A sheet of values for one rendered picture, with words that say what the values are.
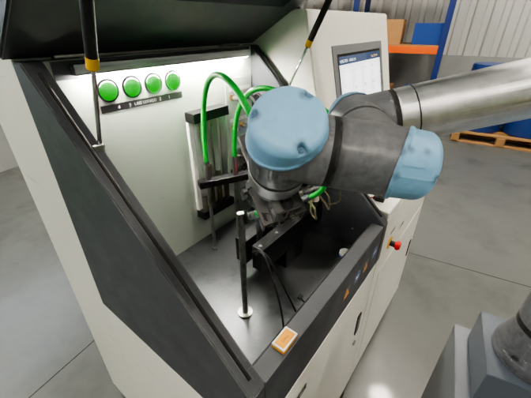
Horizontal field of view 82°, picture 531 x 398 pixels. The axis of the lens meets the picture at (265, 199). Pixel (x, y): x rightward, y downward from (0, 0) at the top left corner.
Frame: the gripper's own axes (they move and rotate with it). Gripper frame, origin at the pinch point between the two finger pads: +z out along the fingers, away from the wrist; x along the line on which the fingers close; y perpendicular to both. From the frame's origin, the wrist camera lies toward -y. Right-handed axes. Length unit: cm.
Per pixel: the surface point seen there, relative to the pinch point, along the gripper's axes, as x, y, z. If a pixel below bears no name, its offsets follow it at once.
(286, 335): -5.0, 26.5, 7.8
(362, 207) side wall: 33.4, 4.6, 36.5
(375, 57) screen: 73, -55, 50
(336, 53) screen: 44, -47, 28
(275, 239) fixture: 2.0, 5.6, 27.4
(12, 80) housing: -40, -40, -4
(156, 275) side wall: -23.9, 7.2, -1.0
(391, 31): 330, -273, 338
